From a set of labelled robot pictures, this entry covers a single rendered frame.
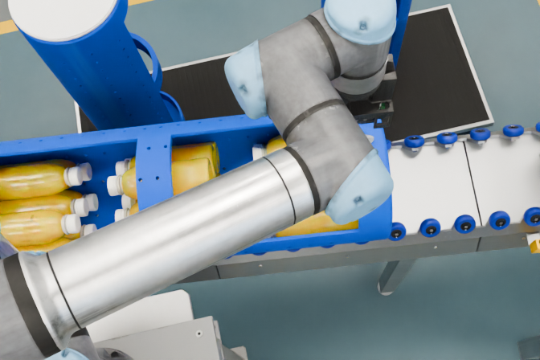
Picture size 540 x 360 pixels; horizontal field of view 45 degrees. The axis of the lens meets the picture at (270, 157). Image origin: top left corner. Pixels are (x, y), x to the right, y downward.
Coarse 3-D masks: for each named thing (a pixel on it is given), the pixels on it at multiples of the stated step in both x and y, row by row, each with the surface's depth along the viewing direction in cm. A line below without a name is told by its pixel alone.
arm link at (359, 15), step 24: (336, 0) 68; (360, 0) 68; (384, 0) 68; (336, 24) 68; (360, 24) 68; (384, 24) 68; (336, 48) 69; (360, 48) 70; (384, 48) 72; (360, 72) 75
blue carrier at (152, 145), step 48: (0, 144) 133; (48, 144) 130; (96, 144) 128; (144, 144) 126; (240, 144) 146; (384, 144) 122; (96, 192) 150; (144, 192) 122; (288, 240) 127; (336, 240) 129
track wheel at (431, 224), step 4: (424, 220) 142; (428, 220) 142; (432, 220) 142; (436, 220) 142; (420, 224) 143; (424, 224) 142; (428, 224) 142; (432, 224) 142; (436, 224) 142; (420, 228) 143; (424, 228) 142; (428, 228) 142; (432, 228) 142; (436, 228) 142; (440, 228) 143; (424, 232) 143; (428, 232) 143; (432, 232) 143; (436, 232) 143; (428, 236) 143; (432, 236) 143
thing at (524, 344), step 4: (536, 336) 205; (524, 340) 217; (528, 340) 213; (532, 340) 209; (536, 340) 205; (520, 344) 221; (524, 344) 217; (528, 344) 213; (532, 344) 209; (536, 344) 206; (520, 348) 222; (524, 348) 218; (528, 348) 214; (532, 348) 210; (536, 348) 206; (520, 352) 223; (524, 352) 218; (528, 352) 214; (532, 352) 210; (536, 352) 206; (520, 356) 223; (524, 356) 219; (528, 356) 214; (532, 356) 211; (536, 356) 207
